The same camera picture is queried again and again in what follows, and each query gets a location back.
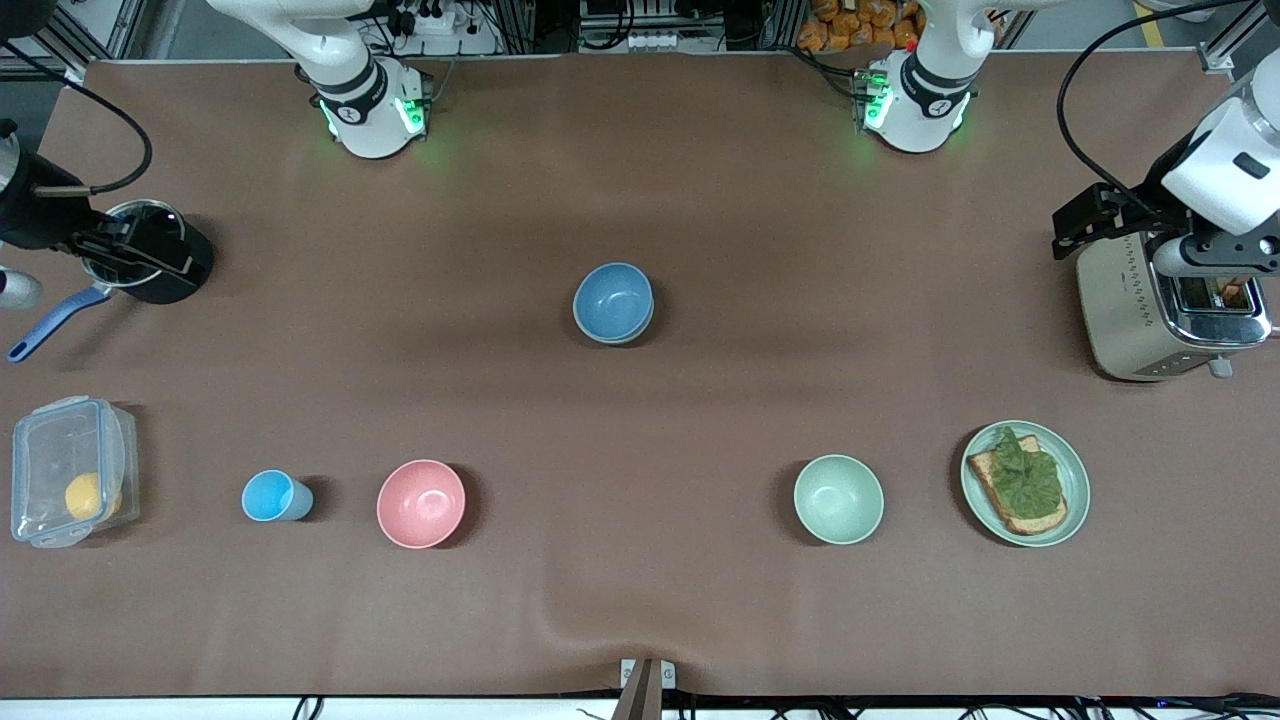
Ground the blue bowl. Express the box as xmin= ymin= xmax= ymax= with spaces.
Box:
xmin=573 ymin=262 xmax=654 ymax=341

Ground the pale green bowl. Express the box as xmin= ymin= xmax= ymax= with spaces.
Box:
xmin=794 ymin=454 xmax=885 ymax=546
xmin=573 ymin=300 xmax=657 ymax=347

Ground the pink bowl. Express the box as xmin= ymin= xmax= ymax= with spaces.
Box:
xmin=377 ymin=459 xmax=467 ymax=550

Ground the glass pot lid blue knob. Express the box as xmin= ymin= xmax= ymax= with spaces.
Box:
xmin=84 ymin=199 xmax=187 ymax=289

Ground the beige chrome toaster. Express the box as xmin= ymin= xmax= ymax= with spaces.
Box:
xmin=1076 ymin=235 xmax=1276 ymax=383

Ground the clear plastic lidded container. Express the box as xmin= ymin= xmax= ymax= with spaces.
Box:
xmin=10 ymin=395 xmax=141 ymax=549

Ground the yellow lemon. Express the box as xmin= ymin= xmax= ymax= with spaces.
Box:
xmin=65 ymin=472 xmax=123 ymax=522

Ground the pale green plate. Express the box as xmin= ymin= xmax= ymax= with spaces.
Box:
xmin=960 ymin=419 xmax=1092 ymax=549

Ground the green lettuce leaf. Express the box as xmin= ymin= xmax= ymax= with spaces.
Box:
xmin=990 ymin=426 xmax=1063 ymax=521

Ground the light blue cup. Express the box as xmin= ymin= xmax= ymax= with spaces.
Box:
xmin=241 ymin=469 xmax=314 ymax=523

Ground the bread slice with crust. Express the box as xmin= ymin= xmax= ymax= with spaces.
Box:
xmin=966 ymin=433 xmax=1069 ymax=537

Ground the bag of orange snacks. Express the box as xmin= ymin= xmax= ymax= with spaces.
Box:
xmin=797 ymin=0 xmax=923 ymax=56

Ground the white power strip with plugs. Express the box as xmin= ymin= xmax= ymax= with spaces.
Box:
xmin=385 ymin=0 xmax=501 ymax=57

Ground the brown table mat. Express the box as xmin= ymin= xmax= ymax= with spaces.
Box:
xmin=0 ymin=50 xmax=1280 ymax=701

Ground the black pot blue handle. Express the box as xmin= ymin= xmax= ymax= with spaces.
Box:
xmin=6 ymin=198 xmax=215 ymax=364

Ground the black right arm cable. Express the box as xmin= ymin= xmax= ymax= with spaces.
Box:
xmin=0 ymin=40 xmax=153 ymax=197

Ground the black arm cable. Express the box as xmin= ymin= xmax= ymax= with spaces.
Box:
xmin=1056 ymin=0 xmax=1241 ymax=217
xmin=0 ymin=40 xmax=153 ymax=197

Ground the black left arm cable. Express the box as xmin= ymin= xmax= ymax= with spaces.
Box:
xmin=1056 ymin=0 xmax=1241 ymax=217

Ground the aluminium frame rail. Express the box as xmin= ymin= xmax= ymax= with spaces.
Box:
xmin=0 ymin=0 xmax=151 ymax=86
xmin=1195 ymin=0 xmax=1280 ymax=73

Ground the metal table edge bracket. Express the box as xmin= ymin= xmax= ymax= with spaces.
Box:
xmin=620 ymin=657 xmax=677 ymax=720

